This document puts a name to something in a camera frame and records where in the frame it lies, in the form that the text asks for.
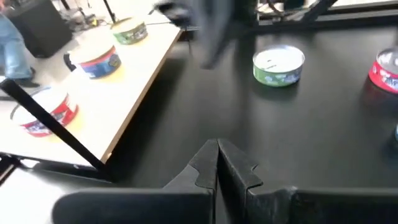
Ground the black aluminium table frame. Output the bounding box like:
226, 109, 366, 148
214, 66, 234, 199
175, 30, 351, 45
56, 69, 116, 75
242, 0, 398, 35

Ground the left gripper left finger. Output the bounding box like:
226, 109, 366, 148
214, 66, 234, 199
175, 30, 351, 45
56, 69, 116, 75
52, 138, 220, 224

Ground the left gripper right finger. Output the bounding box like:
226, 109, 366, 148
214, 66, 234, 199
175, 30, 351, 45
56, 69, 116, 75
217, 138, 398, 224

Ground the green label tuna can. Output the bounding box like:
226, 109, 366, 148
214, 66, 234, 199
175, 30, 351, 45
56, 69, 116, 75
252, 44, 306, 88
110, 17, 149, 46

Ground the black table mat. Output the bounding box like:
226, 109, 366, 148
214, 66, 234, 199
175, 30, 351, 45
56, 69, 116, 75
105, 9, 398, 194

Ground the blue label seafood can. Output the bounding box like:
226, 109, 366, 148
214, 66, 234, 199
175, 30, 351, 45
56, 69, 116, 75
63, 43, 123, 80

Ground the black metal shelf frame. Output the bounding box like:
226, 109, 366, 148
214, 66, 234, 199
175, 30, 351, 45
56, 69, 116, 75
0, 78, 108, 184

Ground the wooden shelf board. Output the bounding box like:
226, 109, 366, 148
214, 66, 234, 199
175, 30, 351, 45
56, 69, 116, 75
0, 17, 184, 166

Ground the person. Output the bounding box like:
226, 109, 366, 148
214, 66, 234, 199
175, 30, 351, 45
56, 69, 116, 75
0, 0, 40, 88

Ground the red label seafood can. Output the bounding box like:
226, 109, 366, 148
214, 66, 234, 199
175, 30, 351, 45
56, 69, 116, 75
10, 86, 80, 138
368, 47, 398, 95

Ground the black equipment case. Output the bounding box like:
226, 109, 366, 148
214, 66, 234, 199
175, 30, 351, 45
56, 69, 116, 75
6, 0, 75, 59

